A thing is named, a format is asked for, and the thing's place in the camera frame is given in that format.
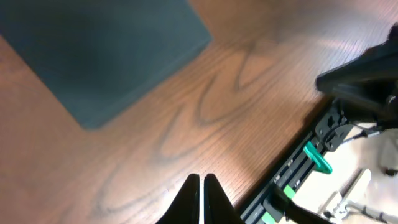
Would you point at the black fabric storage box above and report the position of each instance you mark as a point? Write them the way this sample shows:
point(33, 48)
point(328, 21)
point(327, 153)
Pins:
point(98, 57)

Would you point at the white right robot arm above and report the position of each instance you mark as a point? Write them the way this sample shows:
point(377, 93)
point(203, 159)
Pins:
point(367, 86)

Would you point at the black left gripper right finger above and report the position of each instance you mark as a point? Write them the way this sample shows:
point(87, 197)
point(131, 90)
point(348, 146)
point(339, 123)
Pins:
point(217, 207)

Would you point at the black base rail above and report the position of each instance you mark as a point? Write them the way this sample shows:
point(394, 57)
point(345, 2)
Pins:
point(326, 132)

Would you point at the green rail clamp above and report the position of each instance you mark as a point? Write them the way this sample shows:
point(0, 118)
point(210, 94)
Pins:
point(321, 164)

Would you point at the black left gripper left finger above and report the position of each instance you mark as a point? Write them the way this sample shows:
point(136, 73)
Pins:
point(184, 209)

